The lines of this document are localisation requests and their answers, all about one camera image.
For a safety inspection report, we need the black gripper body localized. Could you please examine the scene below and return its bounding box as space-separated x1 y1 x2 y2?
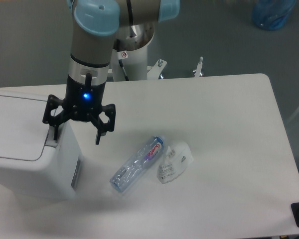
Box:
63 76 105 122

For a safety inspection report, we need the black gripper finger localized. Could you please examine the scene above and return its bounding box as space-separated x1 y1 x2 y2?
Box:
42 95 73 141
89 104 116 145

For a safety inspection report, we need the white trash can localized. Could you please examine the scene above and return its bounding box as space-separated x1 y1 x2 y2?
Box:
0 90 83 200

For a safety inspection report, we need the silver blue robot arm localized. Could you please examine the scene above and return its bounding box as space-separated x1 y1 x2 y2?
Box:
42 0 180 144

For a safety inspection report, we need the crushed clear plastic bottle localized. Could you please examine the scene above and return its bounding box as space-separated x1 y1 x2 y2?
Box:
109 135 166 193

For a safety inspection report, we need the metal levelling foot bolt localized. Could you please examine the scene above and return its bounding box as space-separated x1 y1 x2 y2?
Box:
193 56 204 78

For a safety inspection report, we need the blue water jug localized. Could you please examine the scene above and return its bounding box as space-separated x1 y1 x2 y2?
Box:
251 0 297 31

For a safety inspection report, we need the black cable on pedestal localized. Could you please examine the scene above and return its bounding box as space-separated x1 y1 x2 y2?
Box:
116 39 130 81

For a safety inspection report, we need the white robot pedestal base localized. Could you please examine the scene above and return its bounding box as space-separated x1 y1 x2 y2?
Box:
109 22 167 82

